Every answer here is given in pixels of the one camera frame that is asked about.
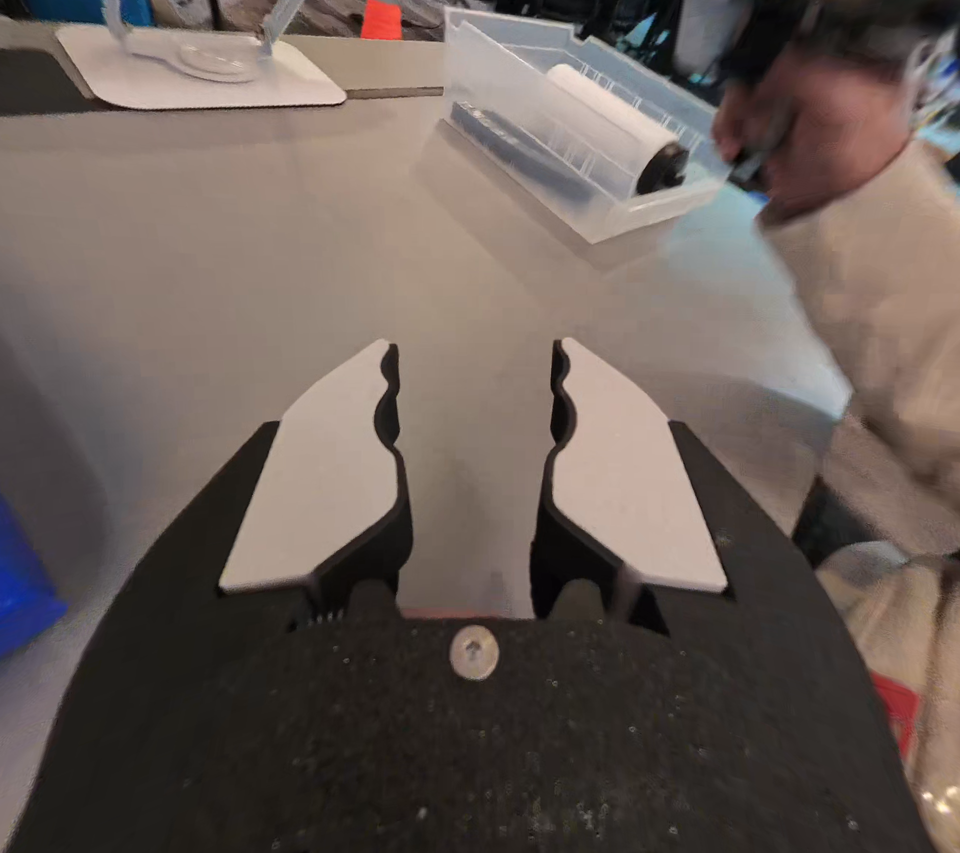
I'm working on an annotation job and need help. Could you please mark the white flat device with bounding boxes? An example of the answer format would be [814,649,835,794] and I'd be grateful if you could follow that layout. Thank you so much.
[54,24,348,112]

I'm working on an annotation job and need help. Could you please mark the clear plastic bin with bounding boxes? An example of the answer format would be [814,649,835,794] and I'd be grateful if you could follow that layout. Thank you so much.
[438,5,732,245]

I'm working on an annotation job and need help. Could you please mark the black long rectangular bar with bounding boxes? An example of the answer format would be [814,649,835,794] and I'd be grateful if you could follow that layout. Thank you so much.
[450,101,594,213]

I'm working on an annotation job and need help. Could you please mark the white cylindrical roll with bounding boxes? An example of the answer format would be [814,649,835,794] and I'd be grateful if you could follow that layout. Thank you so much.
[546,64,690,196]

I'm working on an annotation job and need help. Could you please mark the person's right hand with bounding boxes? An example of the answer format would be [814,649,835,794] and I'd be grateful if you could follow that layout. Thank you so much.
[711,43,920,224]

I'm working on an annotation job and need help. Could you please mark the person's right forearm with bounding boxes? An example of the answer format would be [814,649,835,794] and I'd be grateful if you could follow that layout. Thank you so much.
[757,140,960,494]

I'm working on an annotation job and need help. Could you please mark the small red box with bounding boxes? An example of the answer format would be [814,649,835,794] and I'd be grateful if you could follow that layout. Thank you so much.
[870,673,922,760]

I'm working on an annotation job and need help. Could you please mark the grey desk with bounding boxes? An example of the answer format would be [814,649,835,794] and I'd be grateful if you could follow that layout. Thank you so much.
[0,16,852,853]

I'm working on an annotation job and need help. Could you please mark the orange traffic cone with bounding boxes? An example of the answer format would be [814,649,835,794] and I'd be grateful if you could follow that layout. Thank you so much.
[360,0,404,40]

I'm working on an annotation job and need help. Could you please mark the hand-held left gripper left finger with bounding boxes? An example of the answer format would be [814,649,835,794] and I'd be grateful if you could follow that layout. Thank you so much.
[217,339,415,618]

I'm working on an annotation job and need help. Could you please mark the blue plastic bin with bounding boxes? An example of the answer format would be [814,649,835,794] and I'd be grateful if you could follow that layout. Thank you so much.
[0,493,69,659]

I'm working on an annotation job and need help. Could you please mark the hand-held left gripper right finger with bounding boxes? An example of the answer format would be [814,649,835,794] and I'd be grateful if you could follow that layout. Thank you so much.
[528,337,730,618]

